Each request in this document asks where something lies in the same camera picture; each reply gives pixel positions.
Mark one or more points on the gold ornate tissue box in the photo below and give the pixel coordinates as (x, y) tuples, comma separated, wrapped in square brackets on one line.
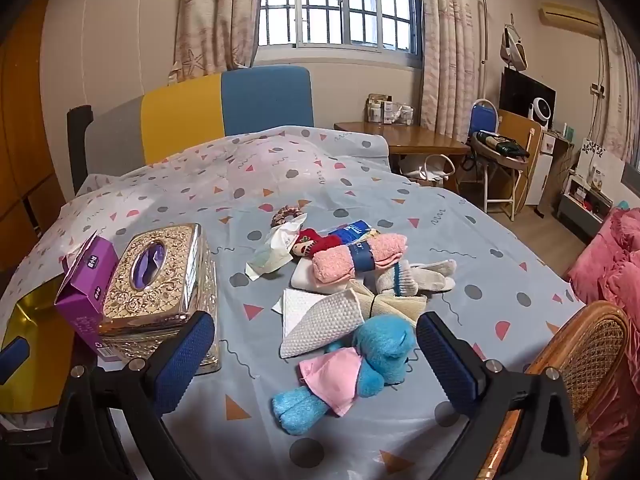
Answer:
[(150, 285)]

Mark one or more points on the grey low shelf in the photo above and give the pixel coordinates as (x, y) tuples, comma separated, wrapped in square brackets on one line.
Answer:
[(582, 210)]

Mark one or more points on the white plastic wipes packet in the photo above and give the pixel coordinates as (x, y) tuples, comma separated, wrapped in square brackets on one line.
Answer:
[(272, 255)]

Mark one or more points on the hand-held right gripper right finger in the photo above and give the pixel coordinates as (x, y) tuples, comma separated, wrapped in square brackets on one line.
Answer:
[(445, 360)]

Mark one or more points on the beige patterned curtain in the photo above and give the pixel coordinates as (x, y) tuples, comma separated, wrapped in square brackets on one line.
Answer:
[(215, 15), (447, 45), (622, 85)]

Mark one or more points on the dark bag on chair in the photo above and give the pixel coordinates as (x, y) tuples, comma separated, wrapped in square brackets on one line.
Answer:
[(500, 142)]

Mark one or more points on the blue plush toy pink dress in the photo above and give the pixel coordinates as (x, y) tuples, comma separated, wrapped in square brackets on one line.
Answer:
[(385, 355)]

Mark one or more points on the barred window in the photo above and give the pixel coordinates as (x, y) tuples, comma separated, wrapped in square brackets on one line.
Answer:
[(340, 5)]

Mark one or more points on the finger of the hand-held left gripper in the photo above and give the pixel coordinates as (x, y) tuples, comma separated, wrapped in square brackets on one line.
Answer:
[(11, 357)]

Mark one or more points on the wooden side table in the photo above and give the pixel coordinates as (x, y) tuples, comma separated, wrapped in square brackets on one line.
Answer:
[(415, 137)]

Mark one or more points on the wall air conditioner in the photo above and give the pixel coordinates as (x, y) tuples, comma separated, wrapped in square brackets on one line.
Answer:
[(570, 17)]

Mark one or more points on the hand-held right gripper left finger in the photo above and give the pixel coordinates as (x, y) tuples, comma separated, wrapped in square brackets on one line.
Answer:
[(182, 355)]

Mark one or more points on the grey yellow blue sofa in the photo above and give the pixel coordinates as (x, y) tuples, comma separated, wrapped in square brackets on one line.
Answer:
[(180, 120)]

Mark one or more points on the beige cardboard box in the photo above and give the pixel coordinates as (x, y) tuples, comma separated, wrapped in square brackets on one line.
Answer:
[(376, 107)]

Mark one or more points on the hanging white bag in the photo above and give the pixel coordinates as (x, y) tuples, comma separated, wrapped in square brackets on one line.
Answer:
[(515, 50)]

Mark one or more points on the brown patterned scrunchie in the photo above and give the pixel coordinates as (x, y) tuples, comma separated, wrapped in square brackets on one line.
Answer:
[(281, 216)]

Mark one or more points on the blue folding chair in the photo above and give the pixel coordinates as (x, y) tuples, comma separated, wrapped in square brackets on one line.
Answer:
[(482, 112)]

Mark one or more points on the white stand pole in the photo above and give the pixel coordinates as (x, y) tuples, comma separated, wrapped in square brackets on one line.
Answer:
[(483, 50)]

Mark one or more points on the rattan chair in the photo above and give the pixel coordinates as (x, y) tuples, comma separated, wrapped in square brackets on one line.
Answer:
[(595, 355)]

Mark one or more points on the white tote bag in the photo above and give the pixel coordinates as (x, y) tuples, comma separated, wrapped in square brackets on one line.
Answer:
[(430, 170)]

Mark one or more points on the gold metal tray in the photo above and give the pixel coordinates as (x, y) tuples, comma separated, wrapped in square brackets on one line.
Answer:
[(37, 317)]

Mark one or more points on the clear plastic container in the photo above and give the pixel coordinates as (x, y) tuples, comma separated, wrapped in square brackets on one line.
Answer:
[(400, 114)]

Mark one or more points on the white knit work gloves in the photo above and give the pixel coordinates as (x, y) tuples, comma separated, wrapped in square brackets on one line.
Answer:
[(420, 277)]

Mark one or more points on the pink towel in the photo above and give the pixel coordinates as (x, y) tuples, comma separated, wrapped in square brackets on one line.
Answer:
[(335, 267)]

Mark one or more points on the white waffle cloth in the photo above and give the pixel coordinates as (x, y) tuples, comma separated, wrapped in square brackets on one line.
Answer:
[(320, 327)]

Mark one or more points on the purple cardboard box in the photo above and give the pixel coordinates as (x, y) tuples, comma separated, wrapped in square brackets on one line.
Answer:
[(82, 290)]

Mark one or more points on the blue pocket tissue pack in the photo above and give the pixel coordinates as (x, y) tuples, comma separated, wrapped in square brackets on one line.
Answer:
[(352, 232)]

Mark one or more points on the pink blanket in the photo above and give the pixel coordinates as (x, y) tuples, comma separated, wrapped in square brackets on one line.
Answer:
[(615, 270)]

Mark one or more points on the wooden folding board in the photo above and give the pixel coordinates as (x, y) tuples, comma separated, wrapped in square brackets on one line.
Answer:
[(520, 127)]

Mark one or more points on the red plush doll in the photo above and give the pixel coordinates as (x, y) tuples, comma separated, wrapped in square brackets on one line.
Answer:
[(320, 242)]

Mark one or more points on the beige cloth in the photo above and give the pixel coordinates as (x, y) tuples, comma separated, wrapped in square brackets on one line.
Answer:
[(395, 307)]

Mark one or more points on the white flowered paper bag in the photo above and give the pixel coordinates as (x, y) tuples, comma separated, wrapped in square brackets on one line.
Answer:
[(602, 160)]

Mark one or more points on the yellow wooden wardrobe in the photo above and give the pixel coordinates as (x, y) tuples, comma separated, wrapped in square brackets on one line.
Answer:
[(22, 135)]

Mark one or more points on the black monitor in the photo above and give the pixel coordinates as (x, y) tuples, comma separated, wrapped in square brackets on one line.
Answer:
[(517, 92)]

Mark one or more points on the white small cabinet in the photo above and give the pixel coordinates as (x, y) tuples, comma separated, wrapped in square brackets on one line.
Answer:
[(542, 170)]

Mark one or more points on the white sponge block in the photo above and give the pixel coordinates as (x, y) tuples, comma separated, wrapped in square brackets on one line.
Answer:
[(305, 278)]

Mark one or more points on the patterned plastic tablecloth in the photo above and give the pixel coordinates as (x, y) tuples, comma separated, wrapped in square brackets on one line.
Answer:
[(450, 240)]

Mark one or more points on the white paper napkin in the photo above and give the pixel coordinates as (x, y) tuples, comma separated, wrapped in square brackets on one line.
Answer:
[(295, 305)]

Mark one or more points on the white desk fan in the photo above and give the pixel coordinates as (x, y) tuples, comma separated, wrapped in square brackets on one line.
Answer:
[(540, 109)]

